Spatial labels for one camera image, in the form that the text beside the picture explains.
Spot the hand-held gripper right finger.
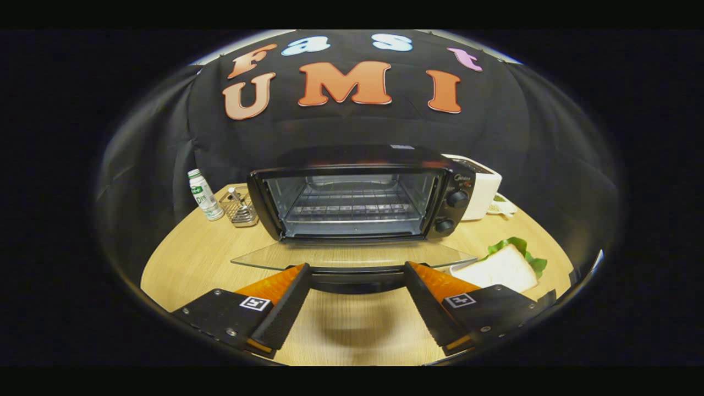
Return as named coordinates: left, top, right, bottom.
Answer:
left=404, top=261, right=542, bottom=357

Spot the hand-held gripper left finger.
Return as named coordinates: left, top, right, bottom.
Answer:
left=172, top=263, right=313, bottom=359

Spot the metal wire basket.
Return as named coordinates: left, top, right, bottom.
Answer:
left=221, top=187, right=259, bottom=228

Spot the small white condiment dish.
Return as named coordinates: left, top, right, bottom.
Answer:
left=487, top=194, right=518, bottom=216

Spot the lettuce bread sandwich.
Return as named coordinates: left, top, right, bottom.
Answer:
left=451, top=236, right=548, bottom=294

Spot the white green-label bottle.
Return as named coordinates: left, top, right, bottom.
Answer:
left=188, top=169, right=224, bottom=222

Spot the white pop-up toaster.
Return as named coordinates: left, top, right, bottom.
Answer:
left=443, top=154, right=503, bottom=222

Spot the black toaster oven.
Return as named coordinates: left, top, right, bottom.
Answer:
left=231, top=144, right=478, bottom=295

